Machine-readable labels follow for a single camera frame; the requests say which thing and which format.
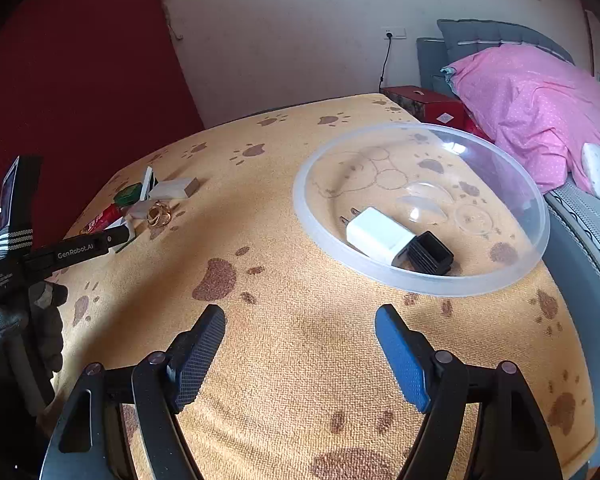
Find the gold ring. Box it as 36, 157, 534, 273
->
146, 200, 173, 229

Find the grey gloved left hand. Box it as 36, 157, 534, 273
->
0, 282, 68, 416

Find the red packet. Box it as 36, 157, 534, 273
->
80, 204, 123, 234

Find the green round object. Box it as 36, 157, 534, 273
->
114, 183, 143, 208

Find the small white cube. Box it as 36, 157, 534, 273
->
126, 200, 156, 220

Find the small black ribbed box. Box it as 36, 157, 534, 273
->
406, 231, 454, 276

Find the small white flat card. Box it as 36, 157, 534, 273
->
140, 166, 156, 202

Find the white USB charger plug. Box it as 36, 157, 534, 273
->
339, 207, 415, 266

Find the white rectangular box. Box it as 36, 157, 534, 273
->
149, 178, 200, 200

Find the clear plastic bowl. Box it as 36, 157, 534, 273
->
292, 122, 550, 297

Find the grey upholstered bed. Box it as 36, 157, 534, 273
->
416, 18, 600, 467

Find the yellow paw print cloth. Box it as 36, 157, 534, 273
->
54, 94, 598, 479

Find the red quilt cardboard box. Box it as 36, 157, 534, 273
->
381, 86, 468, 130

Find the pink dotted duvet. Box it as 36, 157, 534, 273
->
441, 44, 600, 193

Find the white wall socket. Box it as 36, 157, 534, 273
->
382, 27, 406, 40

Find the black power cable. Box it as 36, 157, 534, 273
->
378, 32, 394, 94

